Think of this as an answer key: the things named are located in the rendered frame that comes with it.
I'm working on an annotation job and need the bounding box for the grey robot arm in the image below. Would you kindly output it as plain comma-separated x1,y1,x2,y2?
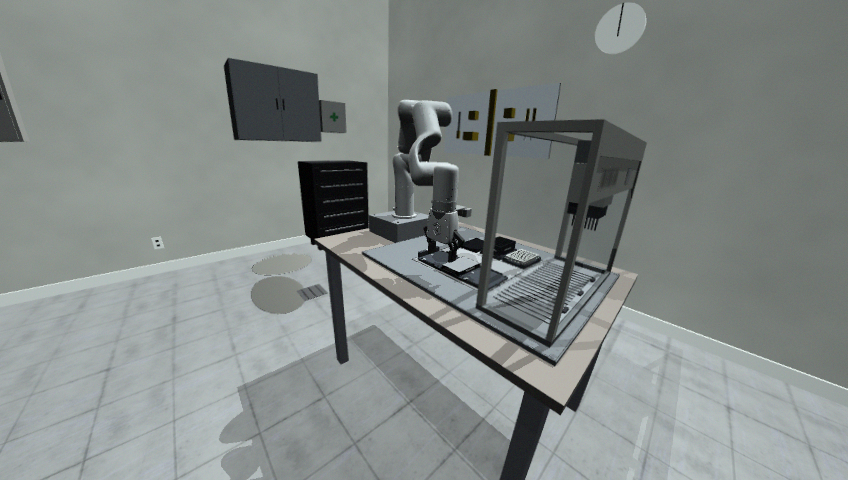
392,100,472,219

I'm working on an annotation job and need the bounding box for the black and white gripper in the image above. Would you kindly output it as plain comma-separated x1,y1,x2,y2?
423,208,465,263

